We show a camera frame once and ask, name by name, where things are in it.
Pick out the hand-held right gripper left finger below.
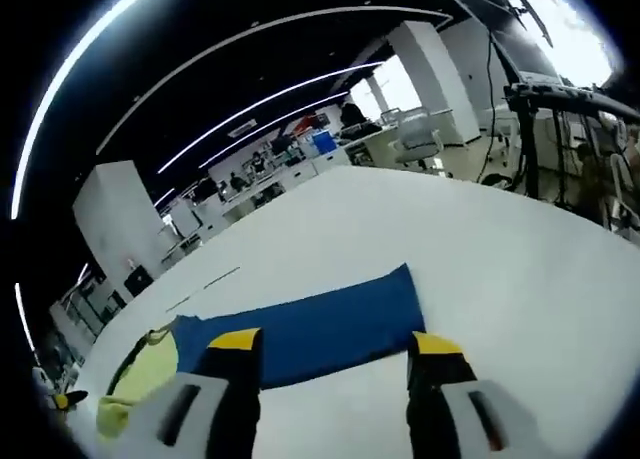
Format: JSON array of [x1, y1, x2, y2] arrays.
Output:
[[118, 327, 265, 459]]

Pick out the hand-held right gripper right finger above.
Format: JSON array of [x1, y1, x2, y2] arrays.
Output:
[[405, 331, 519, 459]]

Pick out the yellow garment grey blue sleeves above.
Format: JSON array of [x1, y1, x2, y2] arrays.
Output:
[[97, 262, 427, 443]]

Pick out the ceiling light strip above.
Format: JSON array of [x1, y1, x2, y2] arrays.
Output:
[[157, 61, 386, 174], [199, 91, 351, 170], [10, 0, 169, 220], [14, 281, 37, 353]]

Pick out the grey shelving rack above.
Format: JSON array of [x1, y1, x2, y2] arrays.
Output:
[[49, 273, 126, 350]]

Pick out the white square pillar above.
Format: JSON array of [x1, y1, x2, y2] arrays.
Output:
[[387, 20, 469, 150], [72, 159, 166, 300]]

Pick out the white office chair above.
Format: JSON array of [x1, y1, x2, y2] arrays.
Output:
[[392, 109, 444, 173]]

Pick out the ceiling air vent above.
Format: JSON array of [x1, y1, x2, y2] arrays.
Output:
[[228, 118, 259, 138]]

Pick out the black metal frame rig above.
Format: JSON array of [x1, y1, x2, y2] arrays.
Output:
[[502, 81, 640, 215]]

